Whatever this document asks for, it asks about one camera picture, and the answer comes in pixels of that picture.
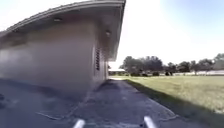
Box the low building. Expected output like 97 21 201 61
107 68 128 76

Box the row of trees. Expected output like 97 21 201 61
119 53 224 77

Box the grey concrete path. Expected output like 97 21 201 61
0 77 201 128

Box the beige building with overhanging roof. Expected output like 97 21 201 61
0 0 127 98

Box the robot's own part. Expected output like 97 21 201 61
72 118 86 128
143 115 157 128

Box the grass lawn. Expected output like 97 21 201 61
111 74 224 128

